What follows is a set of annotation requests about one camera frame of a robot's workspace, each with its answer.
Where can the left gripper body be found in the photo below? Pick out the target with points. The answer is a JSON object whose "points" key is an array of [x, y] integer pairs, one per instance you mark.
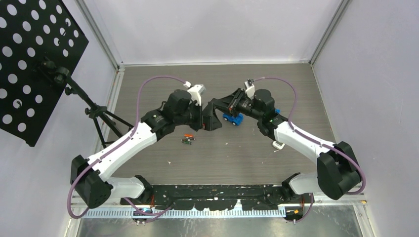
{"points": [[192, 117]]}

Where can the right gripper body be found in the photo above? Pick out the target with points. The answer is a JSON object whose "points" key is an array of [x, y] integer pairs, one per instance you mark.
{"points": [[244, 106]]}

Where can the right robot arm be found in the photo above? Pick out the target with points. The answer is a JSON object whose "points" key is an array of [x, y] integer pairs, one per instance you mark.
{"points": [[337, 168]]}

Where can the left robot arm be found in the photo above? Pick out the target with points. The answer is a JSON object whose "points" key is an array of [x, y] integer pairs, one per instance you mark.
{"points": [[92, 177]]}

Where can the white air conditioner remote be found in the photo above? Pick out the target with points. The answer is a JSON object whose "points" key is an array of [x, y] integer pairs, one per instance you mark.
{"points": [[277, 145]]}

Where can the blue toy car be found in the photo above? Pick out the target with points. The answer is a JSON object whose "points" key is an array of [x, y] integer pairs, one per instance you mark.
{"points": [[236, 121]]}

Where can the black tripod stand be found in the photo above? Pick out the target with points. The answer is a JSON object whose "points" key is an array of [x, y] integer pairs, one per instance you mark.
{"points": [[62, 77]]}

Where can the black perforated board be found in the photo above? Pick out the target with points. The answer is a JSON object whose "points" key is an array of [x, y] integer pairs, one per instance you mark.
{"points": [[32, 31]]}

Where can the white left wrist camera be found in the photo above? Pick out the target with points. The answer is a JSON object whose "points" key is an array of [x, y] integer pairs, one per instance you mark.
{"points": [[196, 92]]}

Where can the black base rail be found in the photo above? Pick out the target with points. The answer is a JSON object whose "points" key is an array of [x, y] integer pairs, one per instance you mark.
{"points": [[217, 197]]}

